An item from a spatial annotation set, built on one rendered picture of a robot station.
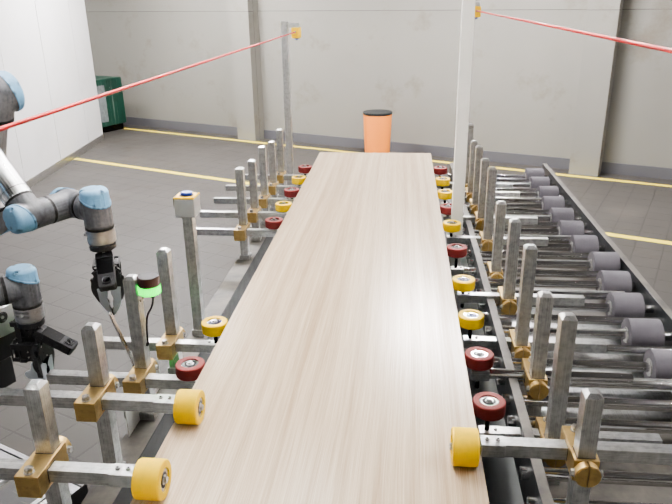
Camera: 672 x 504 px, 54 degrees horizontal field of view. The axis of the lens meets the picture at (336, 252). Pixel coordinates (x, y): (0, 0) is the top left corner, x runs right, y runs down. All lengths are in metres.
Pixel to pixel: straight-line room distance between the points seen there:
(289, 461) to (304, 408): 0.20
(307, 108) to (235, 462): 7.74
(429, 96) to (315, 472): 7.03
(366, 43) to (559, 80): 2.35
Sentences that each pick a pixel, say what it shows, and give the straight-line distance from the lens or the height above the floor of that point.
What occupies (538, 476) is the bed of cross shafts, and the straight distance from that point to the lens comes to 1.60.
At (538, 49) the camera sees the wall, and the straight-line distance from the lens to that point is 7.79.
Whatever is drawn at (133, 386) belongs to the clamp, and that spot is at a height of 0.86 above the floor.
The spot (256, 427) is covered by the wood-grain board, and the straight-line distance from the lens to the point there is 1.60.
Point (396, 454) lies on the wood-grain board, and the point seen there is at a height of 0.90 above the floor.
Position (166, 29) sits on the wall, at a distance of 10.33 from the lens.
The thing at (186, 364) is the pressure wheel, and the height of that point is 0.91.
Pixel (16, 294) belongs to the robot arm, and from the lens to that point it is 1.92.
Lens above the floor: 1.83
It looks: 21 degrees down
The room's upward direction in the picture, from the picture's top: 1 degrees counter-clockwise
